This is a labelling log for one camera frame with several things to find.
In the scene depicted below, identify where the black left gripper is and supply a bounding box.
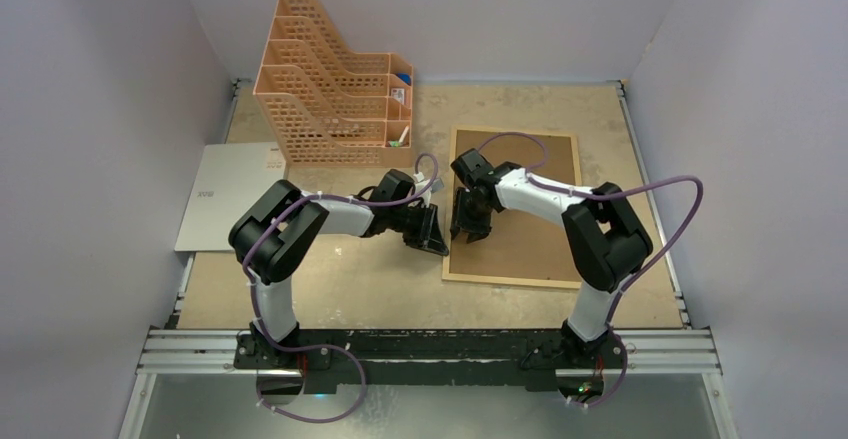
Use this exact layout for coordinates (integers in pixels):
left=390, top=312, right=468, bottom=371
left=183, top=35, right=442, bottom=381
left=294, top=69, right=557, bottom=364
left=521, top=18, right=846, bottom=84
left=389, top=204, right=446, bottom=256

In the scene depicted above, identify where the wooden picture frame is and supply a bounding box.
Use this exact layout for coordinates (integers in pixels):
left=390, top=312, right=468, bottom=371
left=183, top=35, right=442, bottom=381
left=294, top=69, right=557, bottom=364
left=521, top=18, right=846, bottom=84
left=441, top=125, right=585, bottom=291

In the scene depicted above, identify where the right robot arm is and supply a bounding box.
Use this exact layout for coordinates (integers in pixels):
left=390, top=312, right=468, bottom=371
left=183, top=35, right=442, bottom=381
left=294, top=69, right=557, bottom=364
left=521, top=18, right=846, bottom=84
left=450, top=149, right=653, bottom=366

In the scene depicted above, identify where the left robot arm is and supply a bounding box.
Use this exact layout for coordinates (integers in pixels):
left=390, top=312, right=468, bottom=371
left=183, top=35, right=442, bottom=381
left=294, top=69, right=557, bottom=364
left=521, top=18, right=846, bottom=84
left=228, top=169, right=449, bottom=368

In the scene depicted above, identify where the green white item in organizer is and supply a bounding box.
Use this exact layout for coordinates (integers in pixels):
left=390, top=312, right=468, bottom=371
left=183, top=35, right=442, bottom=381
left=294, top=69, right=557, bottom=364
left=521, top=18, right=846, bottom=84
left=387, top=124, right=411, bottom=148

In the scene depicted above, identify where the red white item in organizer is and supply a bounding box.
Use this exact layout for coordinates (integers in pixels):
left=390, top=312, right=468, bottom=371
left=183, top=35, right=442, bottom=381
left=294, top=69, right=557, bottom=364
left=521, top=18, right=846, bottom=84
left=390, top=88, right=406, bottom=104

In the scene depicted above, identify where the orange plastic file organizer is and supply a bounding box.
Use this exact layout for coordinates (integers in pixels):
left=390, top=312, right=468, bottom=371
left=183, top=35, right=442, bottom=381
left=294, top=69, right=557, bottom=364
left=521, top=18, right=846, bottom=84
left=253, top=0, right=416, bottom=168

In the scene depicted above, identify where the blue item in organizer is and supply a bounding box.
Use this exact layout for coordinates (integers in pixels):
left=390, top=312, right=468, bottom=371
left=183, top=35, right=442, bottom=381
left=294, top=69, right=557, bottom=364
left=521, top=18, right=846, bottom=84
left=396, top=74, right=412, bottom=86

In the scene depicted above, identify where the grey booklet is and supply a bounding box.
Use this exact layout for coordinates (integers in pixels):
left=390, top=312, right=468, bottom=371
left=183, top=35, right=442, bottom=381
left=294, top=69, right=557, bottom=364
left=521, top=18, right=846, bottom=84
left=174, top=142, right=286, bottom=252

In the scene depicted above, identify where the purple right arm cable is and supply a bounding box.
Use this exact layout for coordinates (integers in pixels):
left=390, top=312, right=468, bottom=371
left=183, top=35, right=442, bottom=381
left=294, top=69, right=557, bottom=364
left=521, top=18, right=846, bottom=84
left=475, top=132, right=705, bottom=409

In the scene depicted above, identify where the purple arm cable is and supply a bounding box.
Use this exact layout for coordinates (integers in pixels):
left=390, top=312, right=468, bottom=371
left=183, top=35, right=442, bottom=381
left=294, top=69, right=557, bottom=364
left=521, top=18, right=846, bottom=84
left=475, top=132, right=705, bottom=409
left=241, top=152, right=441, bottom=423

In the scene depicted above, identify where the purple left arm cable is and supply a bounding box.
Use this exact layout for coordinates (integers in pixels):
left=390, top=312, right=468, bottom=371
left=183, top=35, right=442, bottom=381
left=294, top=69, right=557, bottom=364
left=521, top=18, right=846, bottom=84
left=241, top=152, right=441, bottom=423

